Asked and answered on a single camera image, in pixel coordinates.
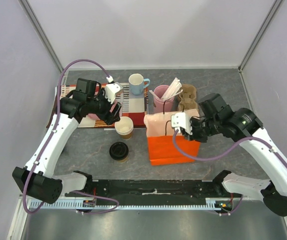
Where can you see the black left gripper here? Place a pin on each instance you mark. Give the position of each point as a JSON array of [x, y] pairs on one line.
[[109, 118]]

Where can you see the brown cardboard cup carrier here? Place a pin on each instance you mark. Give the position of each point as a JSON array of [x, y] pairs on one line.
[[187, 99]]

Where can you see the orange paper bag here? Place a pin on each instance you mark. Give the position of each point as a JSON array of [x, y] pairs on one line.
[[159, 133]]

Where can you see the black plastic cup lid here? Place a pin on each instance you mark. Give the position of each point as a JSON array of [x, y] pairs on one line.
[[118, 150]]

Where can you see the brown paper coffee cup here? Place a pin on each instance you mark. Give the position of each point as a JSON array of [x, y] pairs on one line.
[[121, 160]]

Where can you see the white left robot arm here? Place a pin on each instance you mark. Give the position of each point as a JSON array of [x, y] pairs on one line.
[[36, 179]]

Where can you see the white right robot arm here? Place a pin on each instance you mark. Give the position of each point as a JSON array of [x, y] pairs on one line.
[[248, 132]]

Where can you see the pink polka dot plate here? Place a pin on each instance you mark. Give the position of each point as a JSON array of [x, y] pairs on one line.
[[95, 117]]

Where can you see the stack of paper cups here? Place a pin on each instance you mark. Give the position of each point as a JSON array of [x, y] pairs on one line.
[[124, 127]]

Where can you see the colourful patchwork placemat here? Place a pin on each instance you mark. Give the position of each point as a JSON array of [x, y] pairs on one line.
[[133, 106]]

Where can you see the light blue mug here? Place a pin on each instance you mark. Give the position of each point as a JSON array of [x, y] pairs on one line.
[[137, 83]]

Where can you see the pink utensil holder cup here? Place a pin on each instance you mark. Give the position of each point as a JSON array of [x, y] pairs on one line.
[[160, 106]]

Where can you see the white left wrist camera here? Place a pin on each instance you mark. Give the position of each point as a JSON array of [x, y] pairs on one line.
[[112, 90]]

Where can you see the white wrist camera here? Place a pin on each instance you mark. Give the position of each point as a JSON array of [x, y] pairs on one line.
[[181, 122], [112, 90]]

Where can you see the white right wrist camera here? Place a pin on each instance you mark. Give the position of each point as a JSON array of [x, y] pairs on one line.
[[181, 122]]

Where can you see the grey cable duct rail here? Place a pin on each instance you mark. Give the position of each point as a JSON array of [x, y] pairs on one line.
[[85, 205]]

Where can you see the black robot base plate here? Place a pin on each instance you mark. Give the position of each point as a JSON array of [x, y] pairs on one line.
[[157, 191]]

